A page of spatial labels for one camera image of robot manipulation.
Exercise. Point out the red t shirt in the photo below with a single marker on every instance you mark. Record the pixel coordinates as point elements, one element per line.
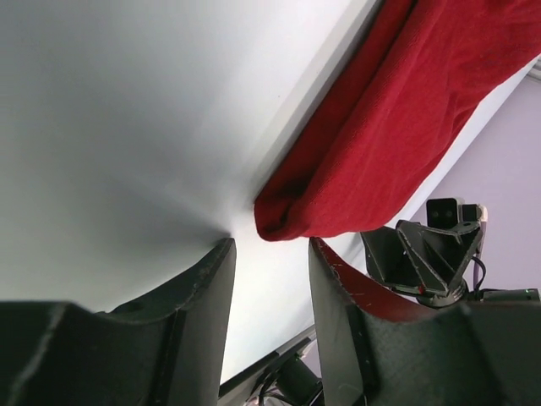
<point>393,113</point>

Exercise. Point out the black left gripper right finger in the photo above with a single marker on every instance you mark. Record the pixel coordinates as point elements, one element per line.
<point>377,348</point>

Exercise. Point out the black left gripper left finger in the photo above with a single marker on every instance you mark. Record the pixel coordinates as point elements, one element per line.
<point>165,347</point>

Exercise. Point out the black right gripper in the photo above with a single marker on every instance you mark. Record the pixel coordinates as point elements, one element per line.
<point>428,261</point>

